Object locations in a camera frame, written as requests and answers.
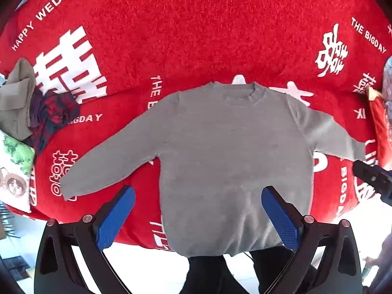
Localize blue grey cloth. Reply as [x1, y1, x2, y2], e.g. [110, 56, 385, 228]
[383, 57, 392, 98]

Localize red printed blanket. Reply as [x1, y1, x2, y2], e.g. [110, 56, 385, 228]
[0, 0, 392, 252]

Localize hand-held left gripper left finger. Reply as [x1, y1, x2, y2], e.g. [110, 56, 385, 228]
[34, 185, 137, 294]

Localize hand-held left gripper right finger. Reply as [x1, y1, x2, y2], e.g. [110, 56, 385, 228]
[261, 185, 364, 294]

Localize olive grey folded garment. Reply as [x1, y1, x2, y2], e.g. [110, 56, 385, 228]
[0, 58, 39, 139]

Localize person's black pants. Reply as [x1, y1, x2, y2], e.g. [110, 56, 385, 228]
[187, 246, 310, 294]

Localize dark red plaid cloth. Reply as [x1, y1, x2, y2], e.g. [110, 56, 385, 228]
[23, 89, 81, 155]

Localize cartoon print pillow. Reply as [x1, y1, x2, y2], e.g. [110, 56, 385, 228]
[0, 129, 37, 214]

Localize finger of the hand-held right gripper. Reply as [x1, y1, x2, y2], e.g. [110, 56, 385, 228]
[352, 160, 392, 205]

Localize red cushion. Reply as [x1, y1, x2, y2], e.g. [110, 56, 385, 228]
[366, 86, 392, 171]

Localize grey knit sweater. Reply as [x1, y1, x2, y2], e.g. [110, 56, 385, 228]
[60, 81, 367, 257]

